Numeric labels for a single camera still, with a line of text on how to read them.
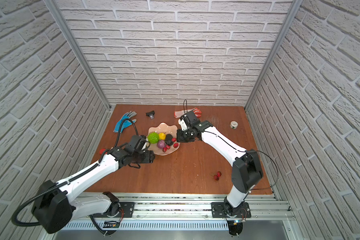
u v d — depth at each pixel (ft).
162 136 3.17
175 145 2.72
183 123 2.54
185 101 4.00
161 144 3.05
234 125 3.48
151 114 3.71
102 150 3.20
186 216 2.42
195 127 1.98
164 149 3.04
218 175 2.78
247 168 1.47
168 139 3.08
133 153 2.06
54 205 1.28
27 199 2.00
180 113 3.76
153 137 3.00
